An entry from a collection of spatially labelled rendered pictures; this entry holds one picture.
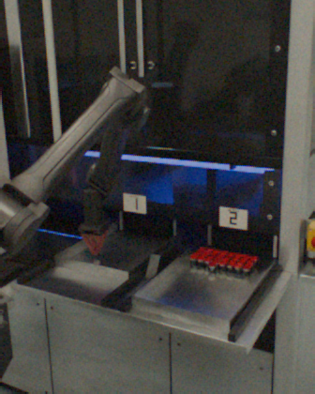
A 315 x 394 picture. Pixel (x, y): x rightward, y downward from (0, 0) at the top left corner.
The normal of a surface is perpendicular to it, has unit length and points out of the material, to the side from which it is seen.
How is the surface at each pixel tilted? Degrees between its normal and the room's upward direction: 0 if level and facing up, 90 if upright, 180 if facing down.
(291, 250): 90
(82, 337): 90
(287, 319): 90
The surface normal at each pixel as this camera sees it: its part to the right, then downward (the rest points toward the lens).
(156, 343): -0.47, 0.25
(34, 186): 0.22, -0.42
